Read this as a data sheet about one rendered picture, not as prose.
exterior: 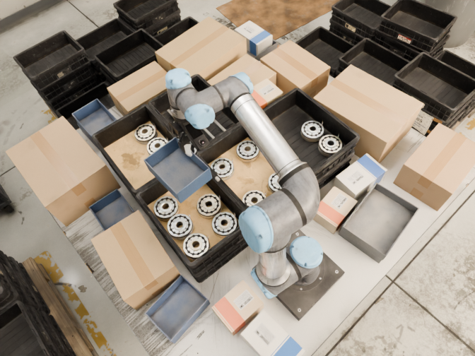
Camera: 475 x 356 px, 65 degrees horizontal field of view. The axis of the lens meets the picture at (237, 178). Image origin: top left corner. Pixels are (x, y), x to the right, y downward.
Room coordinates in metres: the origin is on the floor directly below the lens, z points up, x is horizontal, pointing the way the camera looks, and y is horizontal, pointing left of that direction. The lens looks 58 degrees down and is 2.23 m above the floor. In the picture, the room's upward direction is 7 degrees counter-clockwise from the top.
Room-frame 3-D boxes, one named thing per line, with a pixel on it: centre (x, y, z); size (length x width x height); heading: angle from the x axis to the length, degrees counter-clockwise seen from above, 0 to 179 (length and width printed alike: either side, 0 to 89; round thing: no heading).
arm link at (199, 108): (0.76, 0.08, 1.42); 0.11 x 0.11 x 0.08; 26
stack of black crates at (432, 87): (1.52, -1.23, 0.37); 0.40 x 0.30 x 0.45; 36
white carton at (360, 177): (0.84, -0.55, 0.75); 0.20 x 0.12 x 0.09; 121
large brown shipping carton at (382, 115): (1.16, -0.64, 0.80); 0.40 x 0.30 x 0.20; 40
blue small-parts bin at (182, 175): (0.77, 0.21, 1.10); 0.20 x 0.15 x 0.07; 37
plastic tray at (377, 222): (0.61, -0.57, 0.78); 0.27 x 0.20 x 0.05; 133
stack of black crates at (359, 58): (1.84, -1.00, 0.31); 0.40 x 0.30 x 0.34; 36
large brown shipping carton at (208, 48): (1.68, 0.11, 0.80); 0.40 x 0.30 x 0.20; 129
